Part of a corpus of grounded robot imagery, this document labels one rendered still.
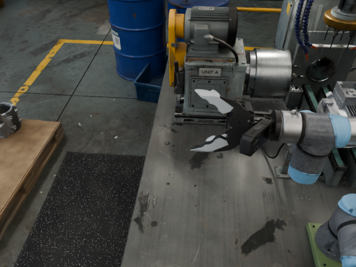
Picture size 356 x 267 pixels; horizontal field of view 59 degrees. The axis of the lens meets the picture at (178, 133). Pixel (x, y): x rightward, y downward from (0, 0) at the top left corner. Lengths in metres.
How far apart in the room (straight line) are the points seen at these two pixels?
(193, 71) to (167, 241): 0.77
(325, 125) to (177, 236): 0.73
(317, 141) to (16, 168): 2.22
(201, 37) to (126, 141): 1.54
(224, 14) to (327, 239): 0.99
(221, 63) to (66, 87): 2.37
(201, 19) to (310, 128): 0.88
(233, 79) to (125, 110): 1.75
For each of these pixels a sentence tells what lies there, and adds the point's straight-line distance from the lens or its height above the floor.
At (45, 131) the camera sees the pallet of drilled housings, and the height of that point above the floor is 0.15.
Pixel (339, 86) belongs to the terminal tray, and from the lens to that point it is 1.52.
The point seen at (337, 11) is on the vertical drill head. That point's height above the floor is 1.36.
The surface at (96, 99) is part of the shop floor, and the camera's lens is 3.33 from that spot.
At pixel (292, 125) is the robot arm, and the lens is 0.74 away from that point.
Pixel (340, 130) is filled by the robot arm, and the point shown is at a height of 1.44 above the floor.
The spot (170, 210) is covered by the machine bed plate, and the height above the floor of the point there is 0.80.
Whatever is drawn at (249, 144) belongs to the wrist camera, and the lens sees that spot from 0.65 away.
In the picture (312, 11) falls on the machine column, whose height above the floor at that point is 1.27.
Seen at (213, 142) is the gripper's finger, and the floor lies 1.38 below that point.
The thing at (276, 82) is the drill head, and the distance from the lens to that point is 1.60.
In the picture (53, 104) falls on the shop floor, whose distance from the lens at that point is 3.39.
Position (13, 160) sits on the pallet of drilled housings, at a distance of 2.69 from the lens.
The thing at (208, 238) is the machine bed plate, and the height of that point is 0.80.
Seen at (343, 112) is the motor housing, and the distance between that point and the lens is 1.48.
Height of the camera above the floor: 1.89
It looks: 42 degrees down
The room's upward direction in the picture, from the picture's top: straight up
